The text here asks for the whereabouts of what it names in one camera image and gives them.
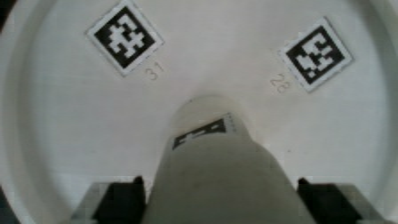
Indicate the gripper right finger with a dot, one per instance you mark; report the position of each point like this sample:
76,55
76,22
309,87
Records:
335,203

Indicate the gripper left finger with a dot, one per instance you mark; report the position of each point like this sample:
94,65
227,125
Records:
111,203

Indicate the white cylindrical table leg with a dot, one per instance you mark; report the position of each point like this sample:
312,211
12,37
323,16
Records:
220,184

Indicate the white round table top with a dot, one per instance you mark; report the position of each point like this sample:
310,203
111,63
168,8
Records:
106,60

